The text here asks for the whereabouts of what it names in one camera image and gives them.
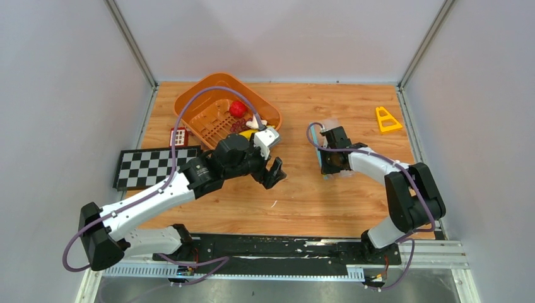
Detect white toy mushroom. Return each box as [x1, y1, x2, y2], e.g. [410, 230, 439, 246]
[245, 114, 268, 130]

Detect left aluminium frame post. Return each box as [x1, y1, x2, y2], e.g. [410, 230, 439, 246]
[103, 0, 158, 90]

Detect right aluminium frame post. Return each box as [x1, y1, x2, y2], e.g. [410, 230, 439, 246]
[397, 0, 457, 90]

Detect purple cable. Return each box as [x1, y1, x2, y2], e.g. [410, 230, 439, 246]
[305, 122, 437, 293]
[61, 85, 266, 273]

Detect red toy apple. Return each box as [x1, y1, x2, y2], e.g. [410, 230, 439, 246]
[228, 100, 248, 119]

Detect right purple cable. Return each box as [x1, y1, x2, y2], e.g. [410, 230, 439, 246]
[305, 122, 437, 293]

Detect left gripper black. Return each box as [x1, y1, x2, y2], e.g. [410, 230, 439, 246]
[225, 133, 288, 190]

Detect orange plastic basket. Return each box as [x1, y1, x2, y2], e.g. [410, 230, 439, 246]
[173, 73, 283, 149]

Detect red white grid block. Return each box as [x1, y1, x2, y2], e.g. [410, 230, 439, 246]
[169, 127, 189, 147]

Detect aluminium frame post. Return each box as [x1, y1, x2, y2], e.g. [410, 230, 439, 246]
[397, 0, 457, 90]
[103, 0, 158, 90]

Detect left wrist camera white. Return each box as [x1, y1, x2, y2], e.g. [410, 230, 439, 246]
[252, 127, 281, 160]

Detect yellow toy banana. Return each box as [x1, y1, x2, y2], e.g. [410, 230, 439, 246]
[238, 129, 259, 141]

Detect black mounting base plate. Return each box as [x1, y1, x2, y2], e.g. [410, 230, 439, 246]
[168, 234, 402, 276]

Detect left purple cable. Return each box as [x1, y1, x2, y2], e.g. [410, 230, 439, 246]
[61, 85, 266, 273]

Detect purple toy grapes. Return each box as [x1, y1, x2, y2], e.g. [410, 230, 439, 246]
[230, 118, 249, 133]

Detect white slotted cable duct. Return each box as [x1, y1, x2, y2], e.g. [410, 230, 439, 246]
[102, 264, 366, 283]

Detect black white checkerboard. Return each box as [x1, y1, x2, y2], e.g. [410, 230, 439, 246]
[112, 146, 202, 191]

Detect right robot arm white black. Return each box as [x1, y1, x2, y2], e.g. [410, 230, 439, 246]
[318, 126, 446, 264]

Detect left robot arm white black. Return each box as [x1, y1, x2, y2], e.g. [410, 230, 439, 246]
[79, 128, 286, 271]

